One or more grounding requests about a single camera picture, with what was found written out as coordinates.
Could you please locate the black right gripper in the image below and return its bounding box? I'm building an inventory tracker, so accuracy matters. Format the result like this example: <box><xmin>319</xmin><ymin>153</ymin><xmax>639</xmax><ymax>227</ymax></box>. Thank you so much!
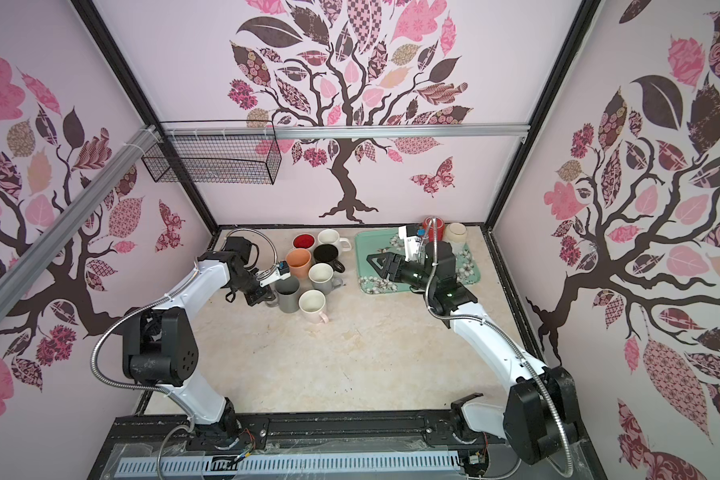
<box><xmin>368</xmin><ymin>254</ymin><xmax>438</xmax><ymax>296</ymax></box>

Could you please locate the peach and cream mug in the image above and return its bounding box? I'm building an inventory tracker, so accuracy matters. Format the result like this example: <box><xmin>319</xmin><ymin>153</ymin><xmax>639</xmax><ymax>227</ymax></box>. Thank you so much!
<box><xmin>285</xmin><ymin>248</ymin><xmax>313</xmax><ymax>279</ymax></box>

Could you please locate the black and white mug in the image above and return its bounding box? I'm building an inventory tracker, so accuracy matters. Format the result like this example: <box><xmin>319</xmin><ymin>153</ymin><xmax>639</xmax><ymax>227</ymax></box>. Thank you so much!
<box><xmin>313</xmin><ymin>244</ymin><xmax>346</xmax><ymax>273</ymax></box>

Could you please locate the white mug red inside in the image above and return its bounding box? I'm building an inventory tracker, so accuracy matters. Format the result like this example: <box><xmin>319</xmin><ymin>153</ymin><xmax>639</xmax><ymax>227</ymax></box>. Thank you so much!
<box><xmin>292</xmin><ymin>233</ymin><xmax>317</xmax><ymax>250</ymax></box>

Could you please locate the dark grey mug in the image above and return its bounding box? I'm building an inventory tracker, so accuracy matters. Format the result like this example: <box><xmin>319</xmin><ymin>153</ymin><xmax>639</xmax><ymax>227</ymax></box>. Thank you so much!
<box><xmin>265</xmin><ymin>276</ymin><xmax>301</xmax><ymax>314</ymax></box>

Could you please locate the pale pink mug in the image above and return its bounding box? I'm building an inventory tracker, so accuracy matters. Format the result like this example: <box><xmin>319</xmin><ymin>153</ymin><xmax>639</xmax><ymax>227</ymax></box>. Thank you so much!
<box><xmin>298</xmin><ymin>290</ymin><xmax>330</xmax><ymax>324</ymax></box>

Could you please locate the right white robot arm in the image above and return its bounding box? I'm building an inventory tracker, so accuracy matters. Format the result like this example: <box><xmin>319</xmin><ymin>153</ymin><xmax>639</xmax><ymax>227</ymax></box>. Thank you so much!
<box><xmin>366</xmin><ymin>242</ymin><xmax>583</xmax><ymax>478</ymax></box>

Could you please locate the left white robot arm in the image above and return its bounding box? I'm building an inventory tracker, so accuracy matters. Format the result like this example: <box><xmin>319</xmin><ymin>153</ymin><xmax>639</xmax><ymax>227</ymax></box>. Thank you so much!
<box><xmin>122</xmin><ymin>236</ymin><xmax>271</xmax><ymax>439</ymax></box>

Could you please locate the mint green floral tray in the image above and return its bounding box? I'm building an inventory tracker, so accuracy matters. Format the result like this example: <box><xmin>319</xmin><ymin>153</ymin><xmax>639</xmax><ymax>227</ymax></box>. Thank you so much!
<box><xmin>354</xmin><ymin>227</ymin><xmax>481</xmax><ymax>295</ymax></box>

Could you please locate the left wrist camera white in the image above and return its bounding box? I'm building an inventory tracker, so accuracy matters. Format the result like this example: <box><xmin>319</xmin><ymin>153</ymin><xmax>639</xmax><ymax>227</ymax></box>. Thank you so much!
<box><xmin>256</xmin><ymin>261</ymin><xmax>291</xmax><ymax>287</ymax></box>

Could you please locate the black wire basket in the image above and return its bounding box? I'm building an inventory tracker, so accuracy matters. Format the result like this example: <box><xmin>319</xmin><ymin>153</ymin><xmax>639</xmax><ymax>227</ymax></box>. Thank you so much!
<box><xmin>141</xmin><ymin>120</ymin><xmax>283</xmax><ymax>185</ymax></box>

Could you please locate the aluminium rail back wall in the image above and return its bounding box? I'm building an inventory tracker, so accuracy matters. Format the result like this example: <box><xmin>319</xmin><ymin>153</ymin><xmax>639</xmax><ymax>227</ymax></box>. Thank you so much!
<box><xmin>163</xmin><ymin>123</ymin><xmax>530</xmax><ymax>140</ymax></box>

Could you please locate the aluminium rail wall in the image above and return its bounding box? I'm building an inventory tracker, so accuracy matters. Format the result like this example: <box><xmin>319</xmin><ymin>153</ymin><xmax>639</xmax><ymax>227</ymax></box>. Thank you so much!
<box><xmin>0</xmin><ymin>126</ymin><xmax>159</xmax><ymax>323</ymax></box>
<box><xmin>163</xmin><ymin>123</ymin><xmax>530</xmax><ymax>140</ymax></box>

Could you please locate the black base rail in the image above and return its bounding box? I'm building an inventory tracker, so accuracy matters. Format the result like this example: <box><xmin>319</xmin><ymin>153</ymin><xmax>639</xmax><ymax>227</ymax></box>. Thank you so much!
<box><xmin>88</xmin><ymin>409</ymin><xmax>517</xmax><ymax>479</ymax></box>

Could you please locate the white slotted cable duct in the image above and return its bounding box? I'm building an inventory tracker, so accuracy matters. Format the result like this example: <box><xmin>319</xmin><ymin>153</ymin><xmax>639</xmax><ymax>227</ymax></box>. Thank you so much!
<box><xmin>114</xmin><ymin>451</ymin><xmax>460</xmax><ymax>479</ymax></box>

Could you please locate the aluminium rail left wall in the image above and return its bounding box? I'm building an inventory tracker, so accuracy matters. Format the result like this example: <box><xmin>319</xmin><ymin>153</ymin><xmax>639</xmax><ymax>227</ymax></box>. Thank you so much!
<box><xmin>0</xmin><ymin>126</ymin><xmax>159</xmax><ymax>323</ymax></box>

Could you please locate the black corner frame post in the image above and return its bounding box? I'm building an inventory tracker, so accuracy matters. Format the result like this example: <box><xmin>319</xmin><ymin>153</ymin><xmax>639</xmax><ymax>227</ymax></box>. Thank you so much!
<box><xmin>71</xmin><ymin>0</ymin><xmax>219</xmax><ymax>233</ymax></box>

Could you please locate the black right corner post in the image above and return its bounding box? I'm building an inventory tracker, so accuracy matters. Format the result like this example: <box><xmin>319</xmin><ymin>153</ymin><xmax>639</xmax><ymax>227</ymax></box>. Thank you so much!
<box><xmin>482</xmin><ymin>0</ymin><xmax>603</xmax><ymax>232</ymax></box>

